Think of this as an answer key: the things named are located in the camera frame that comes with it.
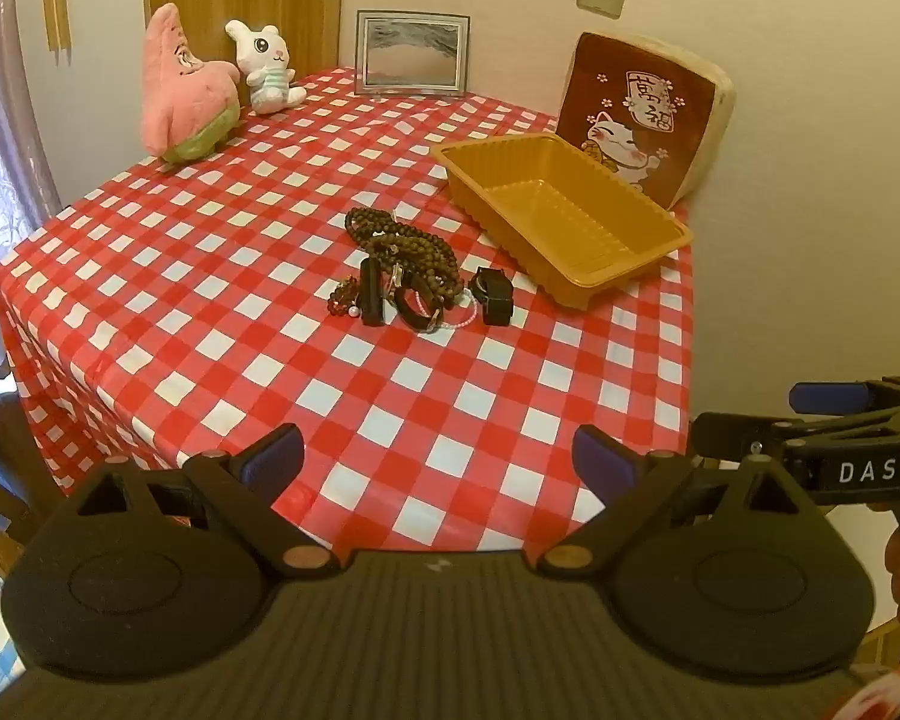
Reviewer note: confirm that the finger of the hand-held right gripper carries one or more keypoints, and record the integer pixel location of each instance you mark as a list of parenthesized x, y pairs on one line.
[(735, 436), (832, 397)]

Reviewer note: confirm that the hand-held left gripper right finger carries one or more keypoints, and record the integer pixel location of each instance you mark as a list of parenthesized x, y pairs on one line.
[(604, 459)]

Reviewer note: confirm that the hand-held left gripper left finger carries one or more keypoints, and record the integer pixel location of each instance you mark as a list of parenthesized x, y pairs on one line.
[(274, 457)]

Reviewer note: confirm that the yellow plastic tray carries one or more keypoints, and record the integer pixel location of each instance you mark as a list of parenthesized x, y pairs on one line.
[(570, 210)]

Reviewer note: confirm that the red white checkered tablecloth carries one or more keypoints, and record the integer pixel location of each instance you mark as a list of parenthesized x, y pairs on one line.
[(232, 277)]

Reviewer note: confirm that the black smart watch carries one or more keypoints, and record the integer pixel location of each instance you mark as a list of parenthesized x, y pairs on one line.
[(493, 292)]

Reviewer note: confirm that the red white printed cloth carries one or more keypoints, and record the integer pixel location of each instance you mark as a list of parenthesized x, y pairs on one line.
[(885, 694)]

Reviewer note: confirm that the dark chair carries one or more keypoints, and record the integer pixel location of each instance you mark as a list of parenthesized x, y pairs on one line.
[(7, 450)]

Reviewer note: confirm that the brown cat print cushion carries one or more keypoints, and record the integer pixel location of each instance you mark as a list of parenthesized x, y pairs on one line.
[(645, 112)]

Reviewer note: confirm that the pink starfish plush toy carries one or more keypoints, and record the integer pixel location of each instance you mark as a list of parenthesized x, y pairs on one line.
[(184, 90)]

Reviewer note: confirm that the white rabbit plush toy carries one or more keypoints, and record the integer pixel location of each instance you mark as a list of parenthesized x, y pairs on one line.
[(266, 64)]

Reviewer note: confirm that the pale lilac curtain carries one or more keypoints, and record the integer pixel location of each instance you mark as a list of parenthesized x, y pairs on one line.
[(0, 127)]

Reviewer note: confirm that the yellow tape strip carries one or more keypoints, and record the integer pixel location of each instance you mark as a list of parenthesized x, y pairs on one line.
[(46, 4), (62, 4)]

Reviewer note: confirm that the glass sand art frame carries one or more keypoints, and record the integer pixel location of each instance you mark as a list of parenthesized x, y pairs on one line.
[(412, 52)]

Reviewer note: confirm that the wooden wall panel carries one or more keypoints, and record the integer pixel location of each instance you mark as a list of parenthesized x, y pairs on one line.
[(247, 0)]

